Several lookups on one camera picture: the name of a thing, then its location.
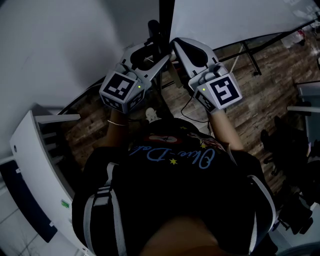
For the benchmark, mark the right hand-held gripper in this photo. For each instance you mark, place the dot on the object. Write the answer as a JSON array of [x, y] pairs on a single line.
[[225, 91]]

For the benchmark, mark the white shoe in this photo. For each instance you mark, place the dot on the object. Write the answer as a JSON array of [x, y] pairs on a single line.
[[151, 114]]

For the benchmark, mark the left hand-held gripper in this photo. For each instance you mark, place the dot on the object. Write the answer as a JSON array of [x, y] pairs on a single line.
[[117, 86]]

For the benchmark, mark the black printed t-shirt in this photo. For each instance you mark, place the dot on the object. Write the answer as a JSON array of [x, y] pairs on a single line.
[[175, 200]]

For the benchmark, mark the black office chair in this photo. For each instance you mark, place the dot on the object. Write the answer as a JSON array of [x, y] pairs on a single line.
[[287, 142]]

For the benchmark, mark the thin white strip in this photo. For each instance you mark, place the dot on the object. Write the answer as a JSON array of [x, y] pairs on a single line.
[[237, 58]]

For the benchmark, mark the person's right forearm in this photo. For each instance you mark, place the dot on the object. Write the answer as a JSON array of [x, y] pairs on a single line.
[[225, 132]]

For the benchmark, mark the grey office desk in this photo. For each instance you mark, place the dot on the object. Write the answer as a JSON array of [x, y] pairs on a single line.
[[308, 105]]

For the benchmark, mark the person's left forearm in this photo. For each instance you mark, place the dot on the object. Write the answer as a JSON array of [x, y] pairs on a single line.
[[116, 135]]

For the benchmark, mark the clear plastic bag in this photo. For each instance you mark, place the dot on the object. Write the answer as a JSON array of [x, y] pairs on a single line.
[[292, 40]]

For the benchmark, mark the white wall socket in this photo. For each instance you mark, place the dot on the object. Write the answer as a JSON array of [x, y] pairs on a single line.
[[128, 46]]

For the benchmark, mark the white shelf unit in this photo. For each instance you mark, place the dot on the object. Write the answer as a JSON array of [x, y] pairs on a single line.
[[35, 162]]

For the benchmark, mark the dark blue divider panel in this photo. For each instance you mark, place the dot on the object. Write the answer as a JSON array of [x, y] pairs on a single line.
[[22, 200]]

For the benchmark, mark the green sticker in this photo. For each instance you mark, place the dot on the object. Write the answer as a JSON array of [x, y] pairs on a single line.
[[65, 203]]

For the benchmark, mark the person's head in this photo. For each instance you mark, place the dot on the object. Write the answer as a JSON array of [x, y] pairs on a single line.
[[185, 240]]

